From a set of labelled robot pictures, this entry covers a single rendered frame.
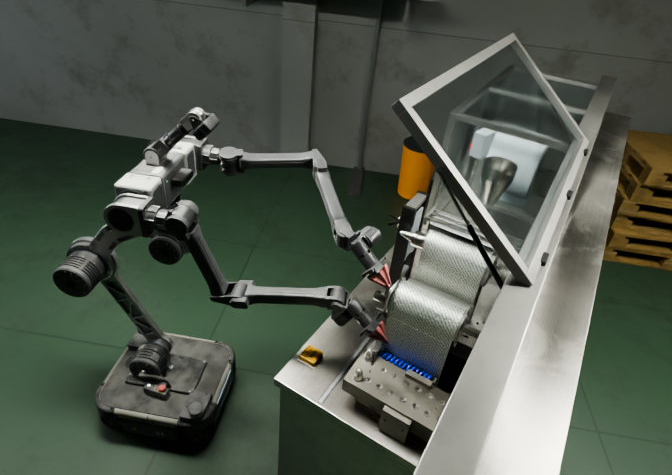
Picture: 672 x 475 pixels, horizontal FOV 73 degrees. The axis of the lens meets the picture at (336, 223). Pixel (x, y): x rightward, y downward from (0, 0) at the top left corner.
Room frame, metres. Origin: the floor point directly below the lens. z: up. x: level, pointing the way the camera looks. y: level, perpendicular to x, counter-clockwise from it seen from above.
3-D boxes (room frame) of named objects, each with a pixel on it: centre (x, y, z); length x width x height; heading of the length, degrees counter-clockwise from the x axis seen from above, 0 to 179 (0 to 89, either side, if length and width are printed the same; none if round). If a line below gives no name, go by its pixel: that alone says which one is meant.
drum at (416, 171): (4.14, -0.76, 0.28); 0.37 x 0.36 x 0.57; 85
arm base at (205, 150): (1.75, 0.56, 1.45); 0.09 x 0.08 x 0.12; 175
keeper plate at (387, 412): (0.89, -0.26, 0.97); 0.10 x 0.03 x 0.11; 62
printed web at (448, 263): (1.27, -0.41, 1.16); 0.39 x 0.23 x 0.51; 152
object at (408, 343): (1.10, -0.32, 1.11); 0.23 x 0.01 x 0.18; 62
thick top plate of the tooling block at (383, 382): (0.98, -0.30, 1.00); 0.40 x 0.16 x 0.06; 62
